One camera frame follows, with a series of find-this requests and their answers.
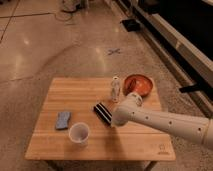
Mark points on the black whiteboard eraser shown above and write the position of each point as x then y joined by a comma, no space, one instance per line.
103,113

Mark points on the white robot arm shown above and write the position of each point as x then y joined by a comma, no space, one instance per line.
192,128

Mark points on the clear plastic bottle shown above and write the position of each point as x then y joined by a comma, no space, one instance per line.
115,89

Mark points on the red-orange bowl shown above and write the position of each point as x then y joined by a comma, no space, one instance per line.
137,83

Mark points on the wooden table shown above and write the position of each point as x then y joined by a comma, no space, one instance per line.
131,142

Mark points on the blue sponge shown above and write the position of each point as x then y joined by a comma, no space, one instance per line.
62,120

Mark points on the clear plastic cup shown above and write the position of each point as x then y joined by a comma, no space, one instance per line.
79,133

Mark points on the black floor plate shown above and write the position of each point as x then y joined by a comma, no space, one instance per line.
131,25

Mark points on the grey bundle on floor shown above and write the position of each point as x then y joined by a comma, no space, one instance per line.
72,5

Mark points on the black bracket on ledge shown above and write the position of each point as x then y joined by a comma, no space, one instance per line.
196,87

